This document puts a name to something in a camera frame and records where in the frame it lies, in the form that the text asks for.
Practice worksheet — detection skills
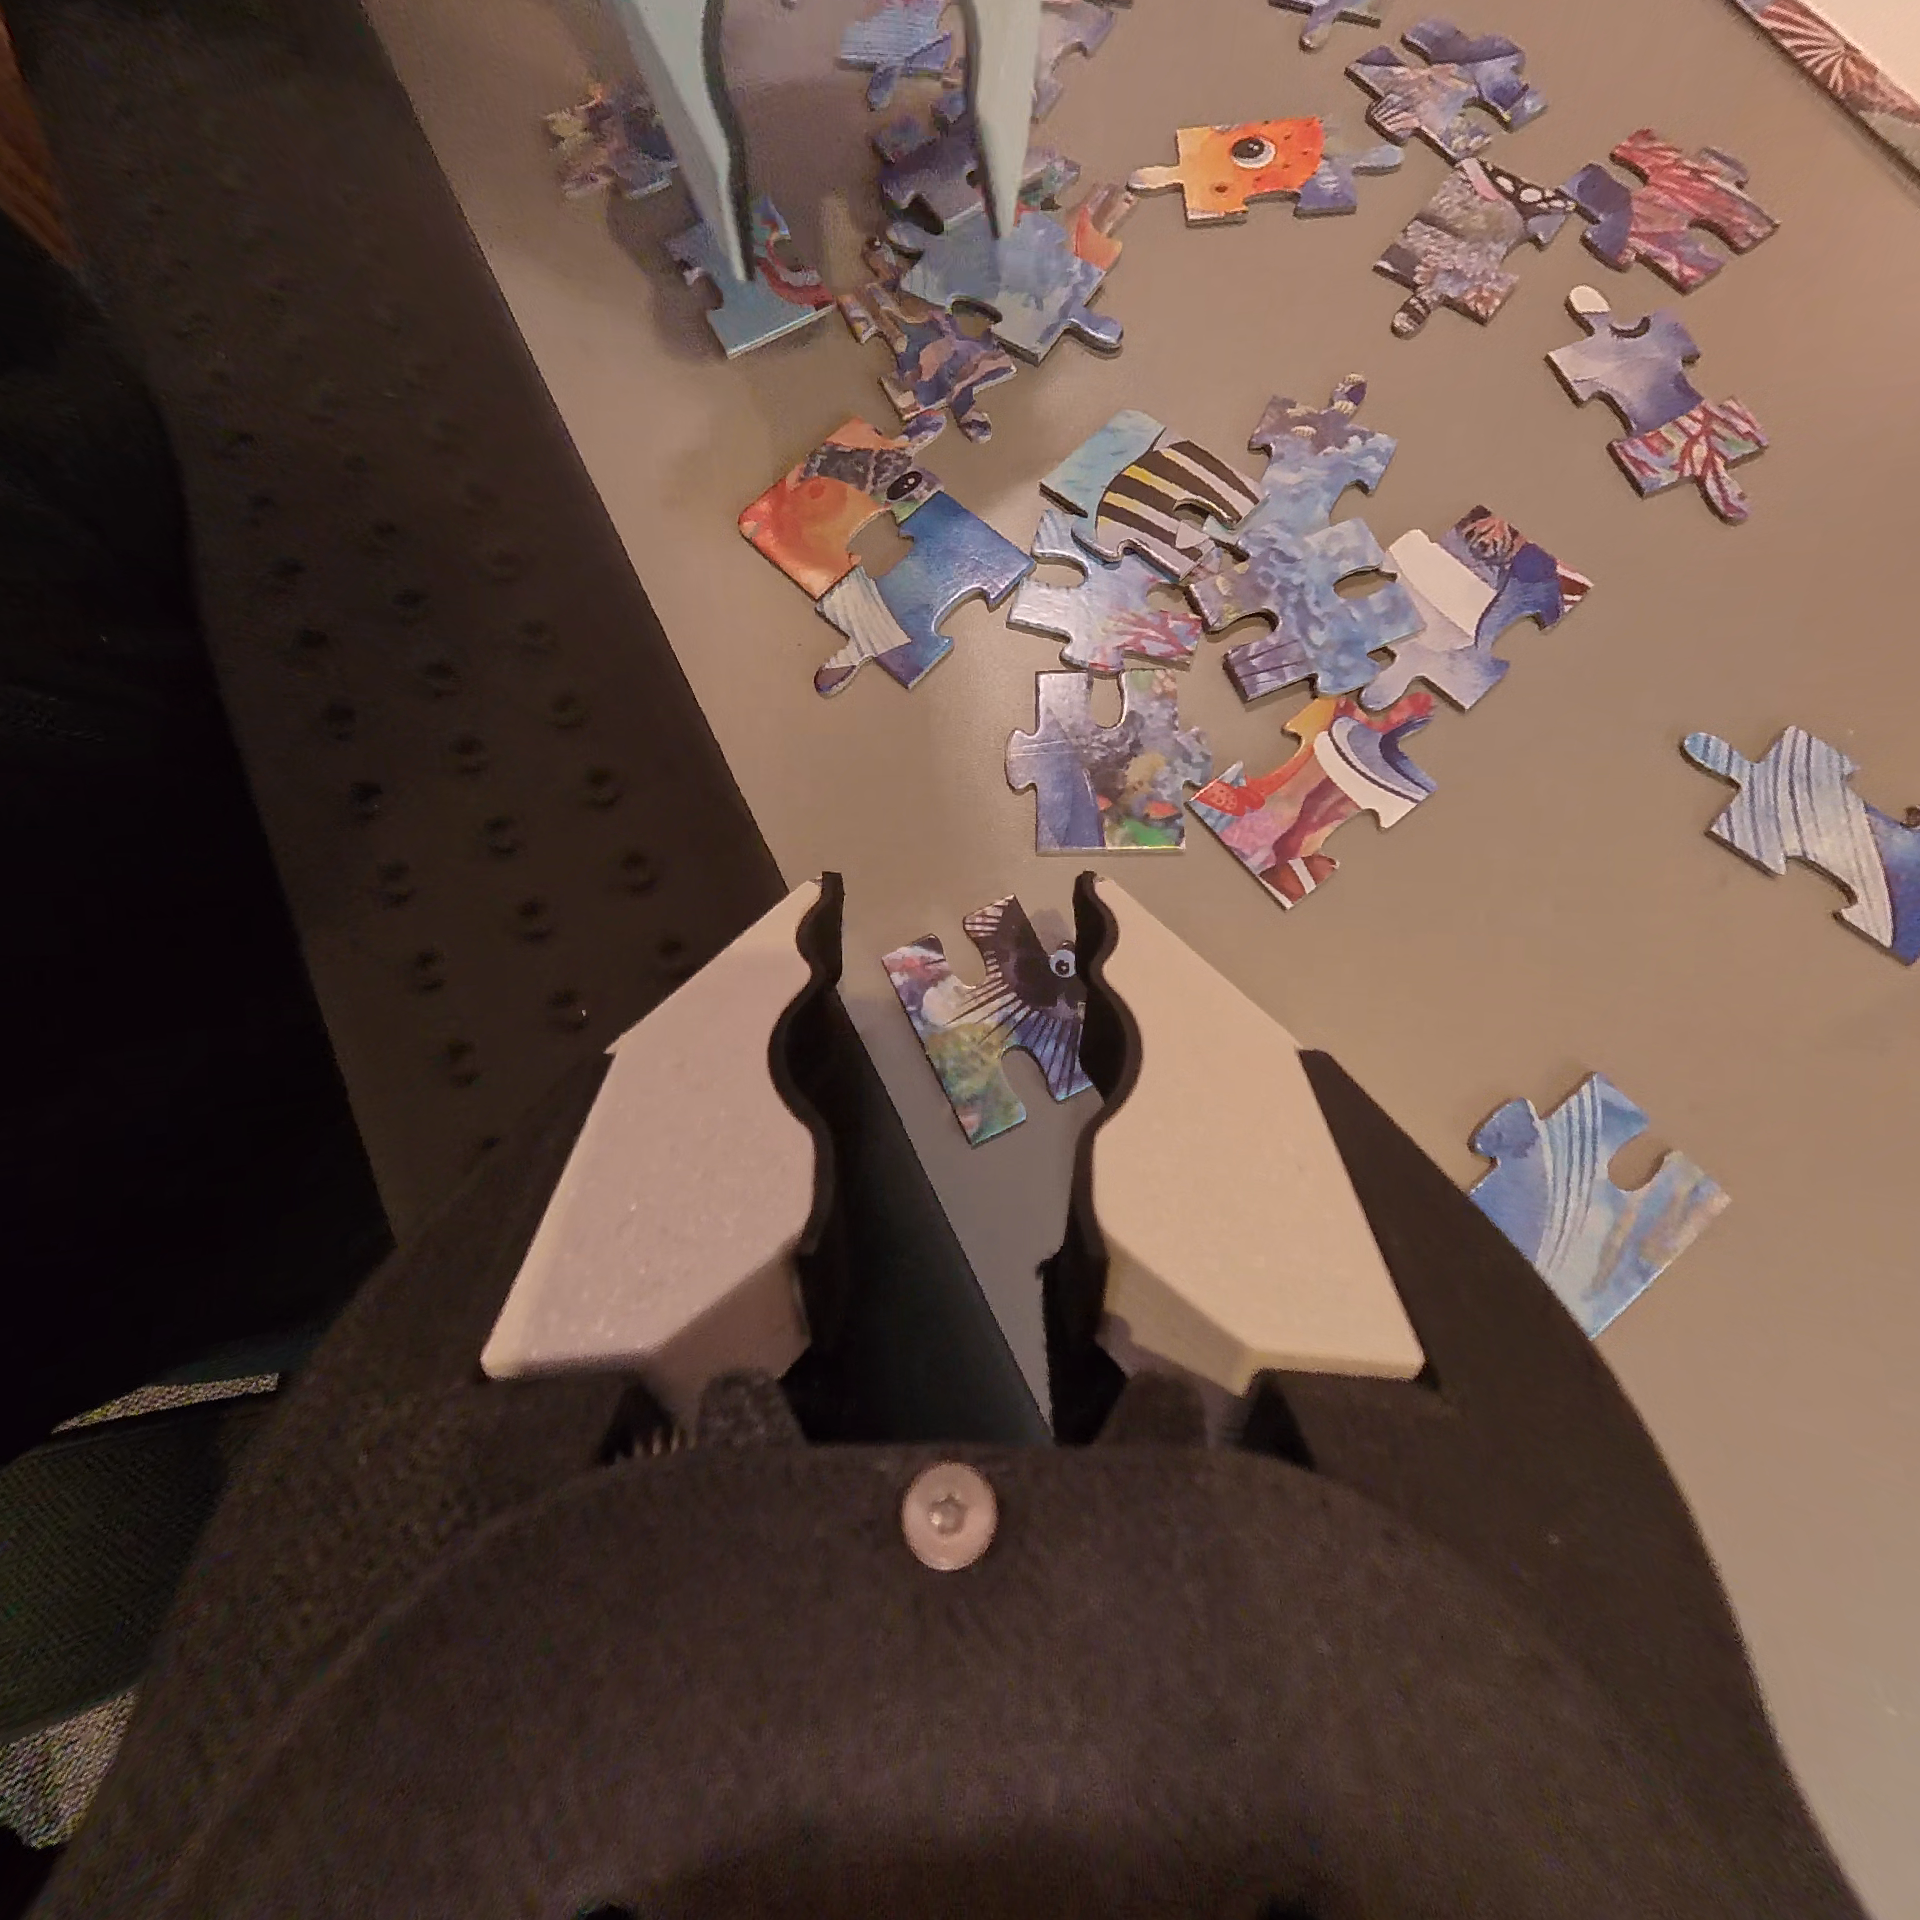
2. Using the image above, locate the pile of jigsaw puzzle pieces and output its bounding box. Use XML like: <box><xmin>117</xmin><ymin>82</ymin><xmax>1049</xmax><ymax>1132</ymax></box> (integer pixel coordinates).
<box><xmin>548</xmin><ymin>0</ymin><xmax>1920</xmax><ymax>966</ymax></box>

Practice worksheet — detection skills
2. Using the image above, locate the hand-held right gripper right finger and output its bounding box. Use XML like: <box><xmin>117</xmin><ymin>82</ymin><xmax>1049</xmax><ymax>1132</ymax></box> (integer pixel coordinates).
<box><xmin>1044</xmin><ymin>867</ymin><xmax>1428</xmax><ymax>1440</ymax></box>

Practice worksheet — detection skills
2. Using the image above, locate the single jigsaw puzzle piece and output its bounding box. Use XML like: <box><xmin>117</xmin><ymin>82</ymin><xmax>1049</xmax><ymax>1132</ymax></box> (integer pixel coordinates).
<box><xmin>881</xmin><ymin>894</ymin><xmax>1103</xmax><ymax>1143</ymax></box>
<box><xmin>1468</xmin><ymin>1074</ymin><xmax>1730</xmax><ymax>1336</ymax></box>

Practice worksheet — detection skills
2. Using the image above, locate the dark perforated panel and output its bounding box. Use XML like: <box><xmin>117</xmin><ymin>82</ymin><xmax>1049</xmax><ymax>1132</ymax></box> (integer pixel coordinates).
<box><xmin>41</xmin><ymin>0</ymin><xmax>1053</xmax><ymax>1440</ymax></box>

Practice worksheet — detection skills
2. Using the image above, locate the puzzle board with colourful border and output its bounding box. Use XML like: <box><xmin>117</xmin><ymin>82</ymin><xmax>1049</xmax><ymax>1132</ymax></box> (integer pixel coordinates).
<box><xmin>1732</xmin><ymin>0</ymin><xmax>1920</xmax><ymax>141</ymax></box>

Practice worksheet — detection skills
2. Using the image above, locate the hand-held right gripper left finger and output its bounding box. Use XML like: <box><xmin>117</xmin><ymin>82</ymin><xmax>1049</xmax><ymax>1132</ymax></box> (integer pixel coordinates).
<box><xmin>481</xmin><ymin>877</ymin><xmax>853</xmax><ymax>1440</ymax></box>

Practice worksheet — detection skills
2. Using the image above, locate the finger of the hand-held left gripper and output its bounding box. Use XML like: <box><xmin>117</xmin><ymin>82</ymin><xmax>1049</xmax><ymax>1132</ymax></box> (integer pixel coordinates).
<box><xmin>945</xmin><ymin>0</ymin><xmax>1044</xmax><ymax>239</ymax></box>
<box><xmin>623</xmin><ymin>0</ymin><xmax>750</xmax><ymax>290</ymax></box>

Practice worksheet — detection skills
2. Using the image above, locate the woven cloth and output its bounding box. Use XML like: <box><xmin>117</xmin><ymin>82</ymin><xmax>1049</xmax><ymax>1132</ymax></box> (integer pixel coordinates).
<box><xmin>0</xmin><ymin>1372</ymin><xmax>290</xmax><ymax>1850</ymax></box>

